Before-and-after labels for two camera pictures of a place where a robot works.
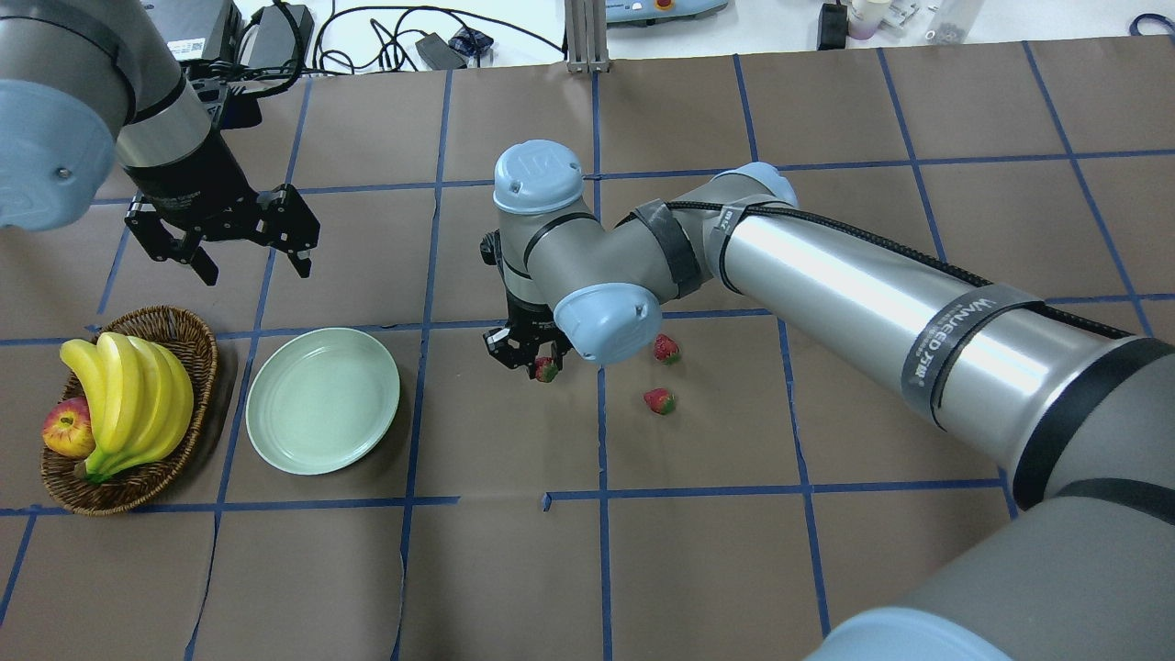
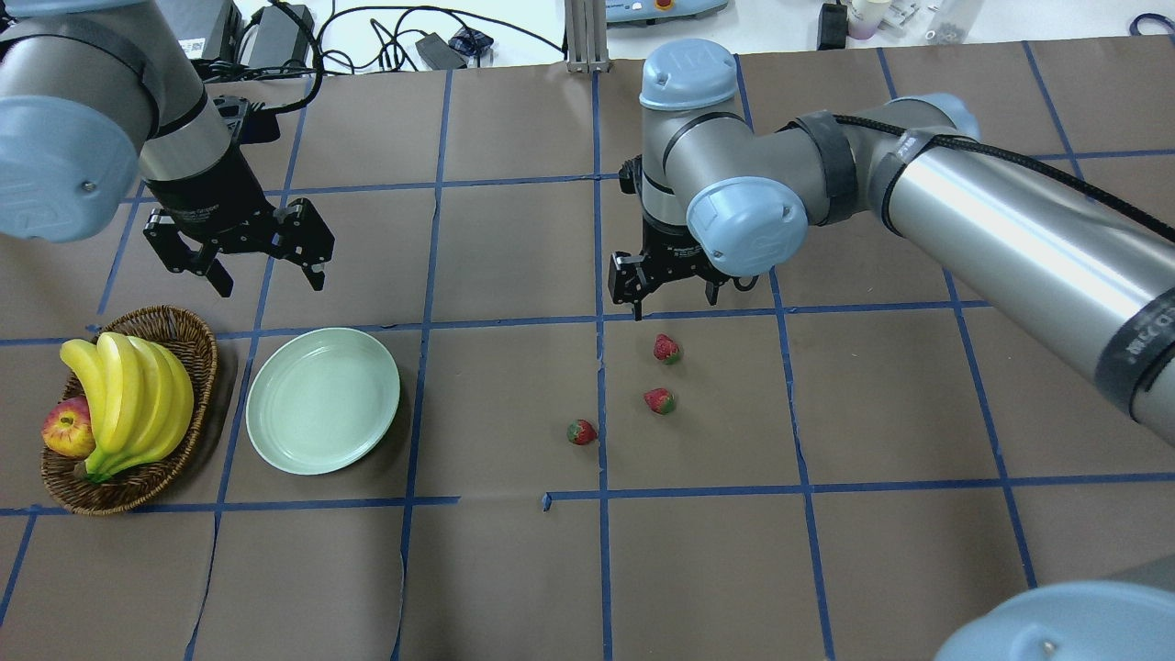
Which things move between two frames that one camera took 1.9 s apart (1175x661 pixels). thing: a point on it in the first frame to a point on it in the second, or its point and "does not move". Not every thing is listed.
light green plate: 321,399 does not move
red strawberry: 665,349 does not move
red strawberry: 545,369 to 581,431
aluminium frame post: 586,27 does not move
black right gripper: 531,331 to 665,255
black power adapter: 438,54 does not move
